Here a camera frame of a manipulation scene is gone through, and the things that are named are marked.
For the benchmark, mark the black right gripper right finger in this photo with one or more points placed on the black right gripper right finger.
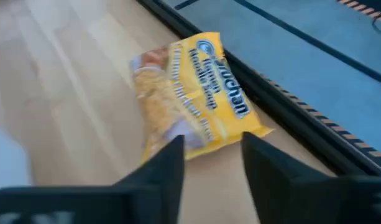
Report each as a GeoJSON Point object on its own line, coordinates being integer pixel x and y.
{"type": "Point", "coordinates": [277, 193]}

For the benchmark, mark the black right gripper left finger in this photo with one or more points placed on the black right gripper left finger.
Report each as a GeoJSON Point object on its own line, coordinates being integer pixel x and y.
{"type": "Point", "coordinates": [165, 186]}

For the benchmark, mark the black hazard-striped floor mat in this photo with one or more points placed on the black hazard-striped floor mat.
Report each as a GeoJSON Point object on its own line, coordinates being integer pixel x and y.
{"type": "Point", "coordinates": [364, 9]}
{"type": "Point", "coordinates": [333, 126]}

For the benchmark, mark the yellow creamy chicken ramen pack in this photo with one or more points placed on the yellow creamy chicken ramen pack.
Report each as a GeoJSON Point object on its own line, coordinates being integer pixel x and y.
{"type": "Point", "coordinates": [202, 93]}

